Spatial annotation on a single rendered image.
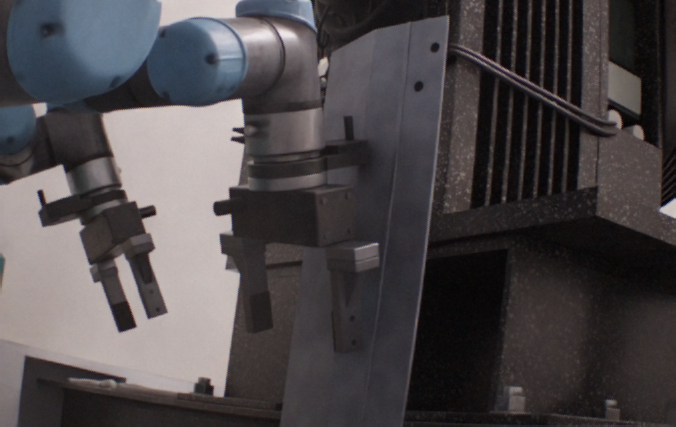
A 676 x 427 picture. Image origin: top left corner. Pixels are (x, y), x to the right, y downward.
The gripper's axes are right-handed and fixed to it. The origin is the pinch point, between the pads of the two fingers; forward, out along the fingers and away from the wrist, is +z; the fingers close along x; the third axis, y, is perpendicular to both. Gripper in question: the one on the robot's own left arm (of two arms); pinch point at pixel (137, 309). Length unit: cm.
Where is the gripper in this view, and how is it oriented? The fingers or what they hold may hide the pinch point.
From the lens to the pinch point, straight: 138.2
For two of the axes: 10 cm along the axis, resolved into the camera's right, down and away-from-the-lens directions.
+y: 8.1, -2.3, 5.4
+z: 3.4, 9.3, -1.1
